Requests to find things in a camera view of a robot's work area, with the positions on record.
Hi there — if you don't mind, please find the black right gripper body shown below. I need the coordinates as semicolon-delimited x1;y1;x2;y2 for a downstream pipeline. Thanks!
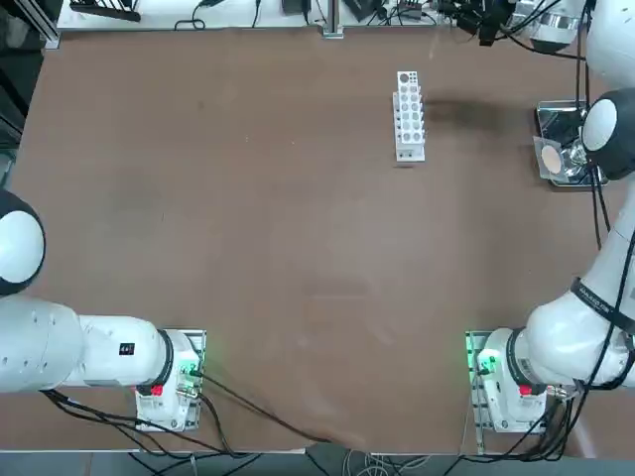
493;2;536;41

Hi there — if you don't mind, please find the steel tray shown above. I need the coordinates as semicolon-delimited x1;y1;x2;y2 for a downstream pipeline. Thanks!
535;100;609;187

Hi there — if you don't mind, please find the white test tube rack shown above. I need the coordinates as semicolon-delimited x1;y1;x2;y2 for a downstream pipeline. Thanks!
394;70;427;164

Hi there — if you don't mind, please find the square wire gauze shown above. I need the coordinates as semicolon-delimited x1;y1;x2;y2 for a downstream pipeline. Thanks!
533;134;569;179

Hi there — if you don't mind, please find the aluminium camera post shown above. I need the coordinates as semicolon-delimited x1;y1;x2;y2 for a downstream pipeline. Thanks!
321;0;345;40

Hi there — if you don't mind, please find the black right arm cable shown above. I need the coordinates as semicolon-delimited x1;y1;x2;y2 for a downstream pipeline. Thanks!
495;19;635;455

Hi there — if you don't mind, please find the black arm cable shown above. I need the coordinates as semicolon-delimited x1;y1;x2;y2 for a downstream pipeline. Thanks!
39;389;239;457
495;19;635;455

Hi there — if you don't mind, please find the black cable across table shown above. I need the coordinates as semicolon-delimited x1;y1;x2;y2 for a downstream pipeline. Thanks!
197;371;348;445

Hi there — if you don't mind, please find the aluminium profile rail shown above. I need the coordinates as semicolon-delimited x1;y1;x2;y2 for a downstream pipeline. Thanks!
17;0;62;50

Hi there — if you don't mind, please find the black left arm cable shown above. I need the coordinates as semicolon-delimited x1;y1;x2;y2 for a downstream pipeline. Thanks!
39;389;239;457

